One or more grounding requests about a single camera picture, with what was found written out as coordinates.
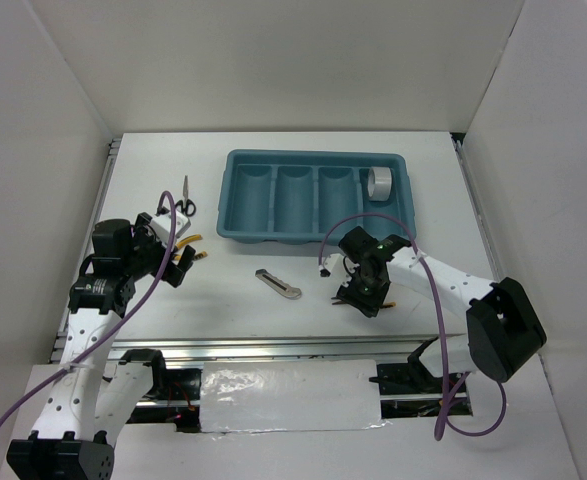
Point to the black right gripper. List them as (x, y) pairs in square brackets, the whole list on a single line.
[(367, 305)]

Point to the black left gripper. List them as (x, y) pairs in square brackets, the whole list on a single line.
[(143, 232)]

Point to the black handled scissors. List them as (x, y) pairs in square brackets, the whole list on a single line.
[(186, 205)]

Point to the silver utility knife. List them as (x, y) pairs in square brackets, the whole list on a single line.
[(284, 289)]

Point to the clear tape roll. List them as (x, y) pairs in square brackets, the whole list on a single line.
[(379, 184)]

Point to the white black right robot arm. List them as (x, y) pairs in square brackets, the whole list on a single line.
[(503, 329)]

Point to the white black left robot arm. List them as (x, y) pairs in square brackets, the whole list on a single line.
[(76, 433)]

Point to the teal compartment tray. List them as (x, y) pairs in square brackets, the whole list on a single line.
[(295, 197)]

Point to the white foil covered panel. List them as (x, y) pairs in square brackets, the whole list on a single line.
[(297, 396)]

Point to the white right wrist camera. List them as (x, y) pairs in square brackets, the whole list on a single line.
[(328, 264)]

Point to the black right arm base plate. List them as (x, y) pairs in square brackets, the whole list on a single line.
[(410, 377)]

